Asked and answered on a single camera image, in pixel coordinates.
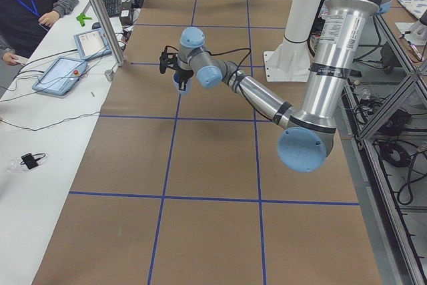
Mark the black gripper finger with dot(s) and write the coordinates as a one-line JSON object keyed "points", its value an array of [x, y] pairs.
{"points": [[182, 84]]}

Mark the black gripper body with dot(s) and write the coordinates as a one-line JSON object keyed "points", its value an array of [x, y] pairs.
{"points": [[183, 74]]}

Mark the light blue plastic cup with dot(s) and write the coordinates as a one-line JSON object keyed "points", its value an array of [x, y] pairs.
{"points": [[176, 78]]}

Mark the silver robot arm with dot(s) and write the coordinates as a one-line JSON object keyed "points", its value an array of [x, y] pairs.
{"points": [[319, 46]]}

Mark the blue teach pendant far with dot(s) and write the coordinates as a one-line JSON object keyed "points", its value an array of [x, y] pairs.
{"points": [[92, 44]]}

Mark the blue teach pendant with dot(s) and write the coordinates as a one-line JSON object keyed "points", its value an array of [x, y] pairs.
{"points": [[61, 76], [92, 44]]}

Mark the black keyboard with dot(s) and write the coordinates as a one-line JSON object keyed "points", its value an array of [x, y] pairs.
{"points": [[112, 7]]}

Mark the green clamp tool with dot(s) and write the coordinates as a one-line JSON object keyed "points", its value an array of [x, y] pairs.
{"points": [[82, 18]]}

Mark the blue teach pendant near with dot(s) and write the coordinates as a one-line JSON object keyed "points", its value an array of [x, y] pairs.
{"points": [[61, 76]]}

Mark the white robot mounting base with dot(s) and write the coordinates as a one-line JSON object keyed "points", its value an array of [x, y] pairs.
{"points": [[291, 59]]}

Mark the seated person in black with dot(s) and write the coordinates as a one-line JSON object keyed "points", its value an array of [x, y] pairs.
{"points": [[25, 23]]}

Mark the small black device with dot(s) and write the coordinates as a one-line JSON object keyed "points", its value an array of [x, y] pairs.
{"points": [[32, 160]]}

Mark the aluminium frame post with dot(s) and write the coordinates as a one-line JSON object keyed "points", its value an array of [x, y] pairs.
{"points": [[105, 22]]}

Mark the aluminium table frame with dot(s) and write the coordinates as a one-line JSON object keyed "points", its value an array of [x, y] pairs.
{"points": [[384, 103]]}

